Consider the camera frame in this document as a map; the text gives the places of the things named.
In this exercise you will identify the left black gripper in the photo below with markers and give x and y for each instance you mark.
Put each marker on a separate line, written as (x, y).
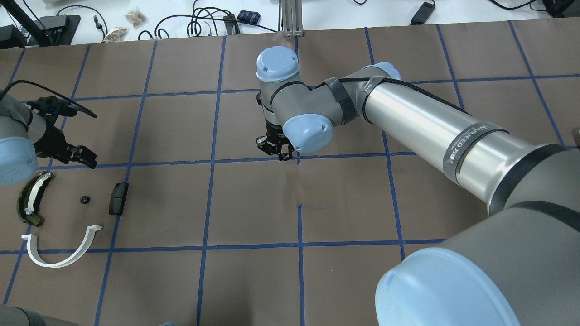
(46, 136)

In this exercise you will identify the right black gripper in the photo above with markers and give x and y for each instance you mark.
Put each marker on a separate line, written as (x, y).
(273, 132)

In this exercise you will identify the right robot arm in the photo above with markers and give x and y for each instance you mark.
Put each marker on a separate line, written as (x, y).
(517, 267)

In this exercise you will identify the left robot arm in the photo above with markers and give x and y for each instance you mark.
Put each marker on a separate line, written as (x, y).
(18, 161)

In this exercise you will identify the dark green brake shoe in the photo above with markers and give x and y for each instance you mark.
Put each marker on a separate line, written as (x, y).
(29, 198)

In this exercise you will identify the black brake pad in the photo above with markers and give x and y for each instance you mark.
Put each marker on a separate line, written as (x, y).
(118, 198)

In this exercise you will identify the black monitor stand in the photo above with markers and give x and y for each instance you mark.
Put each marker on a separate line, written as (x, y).
(43, 31)

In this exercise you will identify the snack packet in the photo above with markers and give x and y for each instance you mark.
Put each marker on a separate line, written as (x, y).
(135, 17)
(115, 35)

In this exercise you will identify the black power adapter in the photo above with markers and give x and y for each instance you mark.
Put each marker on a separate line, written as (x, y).
(249, 17)

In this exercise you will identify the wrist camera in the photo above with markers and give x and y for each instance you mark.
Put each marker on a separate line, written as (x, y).
(62, 108)

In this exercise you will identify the aluminium frame post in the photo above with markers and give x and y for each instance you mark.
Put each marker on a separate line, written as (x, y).
(291, 18)

